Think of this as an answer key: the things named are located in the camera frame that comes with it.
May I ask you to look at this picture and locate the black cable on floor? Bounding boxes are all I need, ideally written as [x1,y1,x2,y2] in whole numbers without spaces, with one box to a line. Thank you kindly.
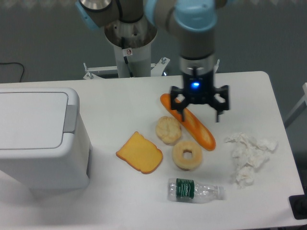
[0,62,25,83]

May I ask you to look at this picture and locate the clear plastic bottle green label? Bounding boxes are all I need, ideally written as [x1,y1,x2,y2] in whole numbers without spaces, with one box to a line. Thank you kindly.
[167,178,225,204]

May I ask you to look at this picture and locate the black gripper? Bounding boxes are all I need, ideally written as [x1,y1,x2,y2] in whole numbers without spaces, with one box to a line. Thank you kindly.
[170,55,230,123]

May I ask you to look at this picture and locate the white push-button trash can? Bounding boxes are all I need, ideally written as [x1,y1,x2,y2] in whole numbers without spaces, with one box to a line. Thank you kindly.
[0,87,92,189]

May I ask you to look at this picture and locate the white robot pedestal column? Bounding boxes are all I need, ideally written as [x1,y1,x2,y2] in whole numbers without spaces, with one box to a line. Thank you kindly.
[104,16,157,78]

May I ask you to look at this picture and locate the white metal base frame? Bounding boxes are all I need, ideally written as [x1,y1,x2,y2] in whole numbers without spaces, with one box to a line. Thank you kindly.
[83,57,221,80]

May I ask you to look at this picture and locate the pale bagel ring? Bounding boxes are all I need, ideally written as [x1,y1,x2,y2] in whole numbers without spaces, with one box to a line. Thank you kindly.
[171,140,203,172]

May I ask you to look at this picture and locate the orange baguette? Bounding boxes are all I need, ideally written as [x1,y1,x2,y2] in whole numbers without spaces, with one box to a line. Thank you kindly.
[160,93,216,151]

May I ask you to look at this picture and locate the pale round bun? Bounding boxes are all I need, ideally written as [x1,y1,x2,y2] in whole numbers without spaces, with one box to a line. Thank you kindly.
[155,116,182,145]

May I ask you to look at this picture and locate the large crumpled white tissue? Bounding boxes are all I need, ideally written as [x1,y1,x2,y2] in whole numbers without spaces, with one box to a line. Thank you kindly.
[224,132,278,170]

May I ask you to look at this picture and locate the yellow toast slice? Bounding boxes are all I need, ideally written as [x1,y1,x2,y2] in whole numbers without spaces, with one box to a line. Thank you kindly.
[116,131,163,174]

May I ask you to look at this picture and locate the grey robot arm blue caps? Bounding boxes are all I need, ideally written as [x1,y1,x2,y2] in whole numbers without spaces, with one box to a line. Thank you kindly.
[76,0,230,115]

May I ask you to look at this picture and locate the black device at table edge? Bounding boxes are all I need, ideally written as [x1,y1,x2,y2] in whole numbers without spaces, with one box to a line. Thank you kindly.
[289,195,307,220]

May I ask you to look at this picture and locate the small crumpled white tissue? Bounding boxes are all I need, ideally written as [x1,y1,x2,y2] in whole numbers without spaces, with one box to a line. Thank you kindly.
[235,166,254,189]

